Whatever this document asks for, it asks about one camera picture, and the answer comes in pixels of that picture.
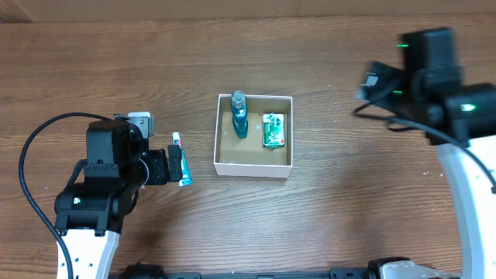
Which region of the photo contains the teal toothpaste tube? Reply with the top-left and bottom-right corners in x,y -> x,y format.
172,132 -> 193,187

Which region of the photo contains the blue Listerine mouthwash bottle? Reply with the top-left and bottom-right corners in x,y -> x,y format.
230,91 -> 248,139

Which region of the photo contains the green soap packet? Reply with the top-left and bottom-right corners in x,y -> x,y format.
262,113 -> 285,149

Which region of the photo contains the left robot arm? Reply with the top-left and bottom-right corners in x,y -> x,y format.
54,112 -> 183,278

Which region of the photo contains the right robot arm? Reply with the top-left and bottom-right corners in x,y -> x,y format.
353,27 -> 495,278

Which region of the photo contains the white open cardboard box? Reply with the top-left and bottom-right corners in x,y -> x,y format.
213,94 -> 294,178

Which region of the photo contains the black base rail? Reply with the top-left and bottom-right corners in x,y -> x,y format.
110,256 -> 462,279

